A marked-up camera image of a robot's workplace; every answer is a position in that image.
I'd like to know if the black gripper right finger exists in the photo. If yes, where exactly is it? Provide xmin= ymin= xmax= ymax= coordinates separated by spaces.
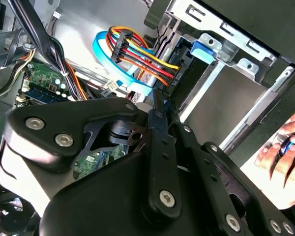
xmin=166 ymin=98 xmax=295 ymax=236

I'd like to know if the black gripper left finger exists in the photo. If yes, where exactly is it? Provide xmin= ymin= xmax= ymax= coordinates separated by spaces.
xmin=0 ymin=88 xmax=183 ymax=217

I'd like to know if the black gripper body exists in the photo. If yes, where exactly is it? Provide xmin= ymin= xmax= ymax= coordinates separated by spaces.
xmin=39 ymin=151 xmax=236 ymax=236

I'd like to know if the round black tool blue ring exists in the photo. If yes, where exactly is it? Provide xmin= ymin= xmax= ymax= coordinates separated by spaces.
xmin=272 ymin=133 xmax=295 ymax=163

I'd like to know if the red orange power wire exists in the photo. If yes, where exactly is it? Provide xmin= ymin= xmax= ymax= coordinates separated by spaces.
xmin=107 ymin=26 xmax=186 ymax=95

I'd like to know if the blue data wire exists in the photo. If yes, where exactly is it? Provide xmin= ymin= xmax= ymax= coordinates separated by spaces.
xmin=91 ymin=30 xmax=169 ymax=100

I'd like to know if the person's hand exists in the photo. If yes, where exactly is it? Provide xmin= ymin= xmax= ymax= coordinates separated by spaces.
xmin=254 ymin=107 xmax=295 ymax=210

